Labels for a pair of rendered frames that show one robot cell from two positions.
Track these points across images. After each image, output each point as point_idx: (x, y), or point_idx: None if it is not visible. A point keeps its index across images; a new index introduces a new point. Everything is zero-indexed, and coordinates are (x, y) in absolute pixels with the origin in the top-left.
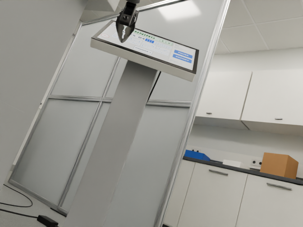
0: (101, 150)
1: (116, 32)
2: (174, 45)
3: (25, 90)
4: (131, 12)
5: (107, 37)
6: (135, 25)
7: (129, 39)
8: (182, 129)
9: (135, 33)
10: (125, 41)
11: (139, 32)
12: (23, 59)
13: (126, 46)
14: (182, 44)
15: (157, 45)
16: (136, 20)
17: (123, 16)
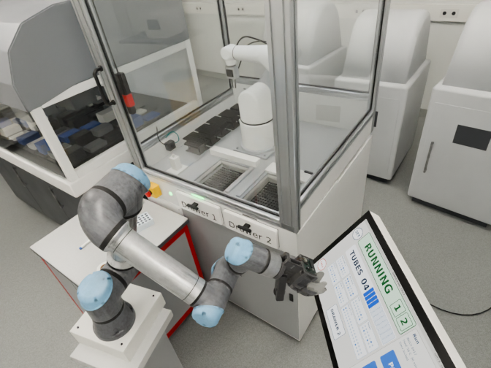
0: None
1: (341, 258)
2: (407, 336)
3: None
4: (277, 287)
5: (321, 269)
6: (302, 293)
7: (342, 282)
8: None
9: (368, 266)
10: (332, 288)
11: (379, 261)
12: None
13: (324, 300)
14: (440, 341)
15: (370, 319)
16: (313, 279)
17: (274, 288)
